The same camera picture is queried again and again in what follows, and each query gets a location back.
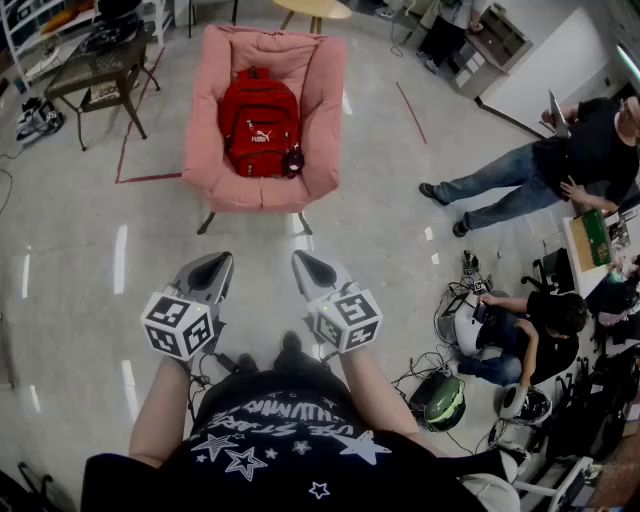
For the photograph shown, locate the yellow cushion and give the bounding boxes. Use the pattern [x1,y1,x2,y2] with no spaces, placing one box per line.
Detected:
[42,1,97,34]

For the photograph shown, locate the person's right forearm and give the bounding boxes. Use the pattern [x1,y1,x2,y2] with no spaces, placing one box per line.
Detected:
[339,344,447,457]

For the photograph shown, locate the dark keychain charm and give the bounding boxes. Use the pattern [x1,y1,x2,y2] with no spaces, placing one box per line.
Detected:
[282,142,306,179]

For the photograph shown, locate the person's black trousers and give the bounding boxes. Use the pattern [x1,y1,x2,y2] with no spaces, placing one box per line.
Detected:
[272,348,332,377]

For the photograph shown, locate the black star-print shirt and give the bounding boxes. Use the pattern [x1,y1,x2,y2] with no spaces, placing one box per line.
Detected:
[79,367,501,512]

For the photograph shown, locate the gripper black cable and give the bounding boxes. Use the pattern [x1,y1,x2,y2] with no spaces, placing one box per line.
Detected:
[312,343,342,372]
[187,348,239,426]

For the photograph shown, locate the round wooden table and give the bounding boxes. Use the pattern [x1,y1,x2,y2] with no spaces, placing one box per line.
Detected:
[272,0,354,35]

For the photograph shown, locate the white shelving unit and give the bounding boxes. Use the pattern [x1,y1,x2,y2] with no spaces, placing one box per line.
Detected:
[0,0,101,92]

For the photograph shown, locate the pink cushioned chair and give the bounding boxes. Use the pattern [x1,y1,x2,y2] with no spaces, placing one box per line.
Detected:
[180,23,349,236]

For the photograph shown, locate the white table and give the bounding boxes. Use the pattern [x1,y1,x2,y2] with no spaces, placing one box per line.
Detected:
[562,209,640,301]

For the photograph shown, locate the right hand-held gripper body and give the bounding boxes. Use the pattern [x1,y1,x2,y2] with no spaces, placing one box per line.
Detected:
[301,283,385,355]

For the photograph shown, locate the black office chair base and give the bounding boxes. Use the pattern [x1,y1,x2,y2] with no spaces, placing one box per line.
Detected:
[519,246,577,296]

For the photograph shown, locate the green round device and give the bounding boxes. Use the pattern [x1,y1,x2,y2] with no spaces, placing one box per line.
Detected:
[423,374,468,434]

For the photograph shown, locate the white partition panel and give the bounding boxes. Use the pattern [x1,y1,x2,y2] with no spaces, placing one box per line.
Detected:
[474,7,617,141]

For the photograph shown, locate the tangle of black cables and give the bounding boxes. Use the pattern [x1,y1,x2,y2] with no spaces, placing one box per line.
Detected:
[432,249,501,351]

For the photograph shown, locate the white and black helmet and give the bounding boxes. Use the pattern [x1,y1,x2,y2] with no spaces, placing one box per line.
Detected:
[498,383,554,427]

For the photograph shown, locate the red floor tape strip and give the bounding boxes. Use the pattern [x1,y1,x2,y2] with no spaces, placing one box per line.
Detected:
[394,80,429,146]

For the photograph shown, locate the white rounded device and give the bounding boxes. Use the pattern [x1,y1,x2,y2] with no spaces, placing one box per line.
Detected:
[452,298,495,359]

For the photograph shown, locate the silver laptop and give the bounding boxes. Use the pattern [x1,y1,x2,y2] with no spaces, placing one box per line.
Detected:
[547,89,572,140]

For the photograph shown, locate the person's left forearm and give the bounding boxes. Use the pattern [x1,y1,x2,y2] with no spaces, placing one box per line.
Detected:
[128,353,192,469]

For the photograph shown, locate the grey devices pile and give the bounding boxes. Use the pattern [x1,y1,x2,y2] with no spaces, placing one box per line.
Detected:
[14,96,67,146]

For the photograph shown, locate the white chair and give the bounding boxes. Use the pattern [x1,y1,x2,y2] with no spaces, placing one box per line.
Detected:
[462,447,597,512]

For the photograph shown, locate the grey cubby cabinet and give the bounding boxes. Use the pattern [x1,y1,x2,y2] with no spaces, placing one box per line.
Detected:
[451,2,535,101]

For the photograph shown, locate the black bag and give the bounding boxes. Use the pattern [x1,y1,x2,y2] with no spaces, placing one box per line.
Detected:
[79,0,147,55]

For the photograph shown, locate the dark metal side table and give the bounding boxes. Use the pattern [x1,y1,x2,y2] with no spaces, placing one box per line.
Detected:
[43,22,162,152]

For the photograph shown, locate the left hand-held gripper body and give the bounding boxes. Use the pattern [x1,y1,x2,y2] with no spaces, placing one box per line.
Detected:
[140,283,225,362]

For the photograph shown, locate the beige patterned bag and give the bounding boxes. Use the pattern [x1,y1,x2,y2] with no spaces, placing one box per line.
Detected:
[87,82,121,105]

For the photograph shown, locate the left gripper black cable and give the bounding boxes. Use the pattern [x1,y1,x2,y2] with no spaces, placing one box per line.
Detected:
[187,348,239,426]

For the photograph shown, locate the red backpack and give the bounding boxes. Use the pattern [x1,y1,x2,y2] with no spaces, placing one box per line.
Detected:
[218,66,301,180]

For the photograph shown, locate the green flat box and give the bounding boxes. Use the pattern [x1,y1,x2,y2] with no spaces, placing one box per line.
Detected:
[569,208,615,274]

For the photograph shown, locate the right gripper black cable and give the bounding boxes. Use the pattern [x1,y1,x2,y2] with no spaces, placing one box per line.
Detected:
[312,343,342,372]

